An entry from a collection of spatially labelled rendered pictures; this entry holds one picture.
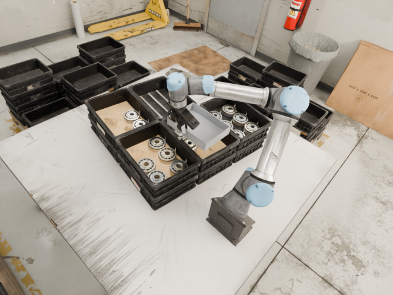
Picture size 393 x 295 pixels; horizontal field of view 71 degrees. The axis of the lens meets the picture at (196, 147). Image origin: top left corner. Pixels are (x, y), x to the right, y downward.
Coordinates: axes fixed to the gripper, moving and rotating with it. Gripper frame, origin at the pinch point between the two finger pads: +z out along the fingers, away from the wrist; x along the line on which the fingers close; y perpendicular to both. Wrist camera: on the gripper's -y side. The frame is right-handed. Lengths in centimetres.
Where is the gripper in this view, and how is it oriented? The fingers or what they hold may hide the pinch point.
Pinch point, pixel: (186, 131)
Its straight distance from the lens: 141.1
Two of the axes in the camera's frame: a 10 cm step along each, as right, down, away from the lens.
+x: -6.3, 6.6, -4.0
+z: 0.5, 5.5, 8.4
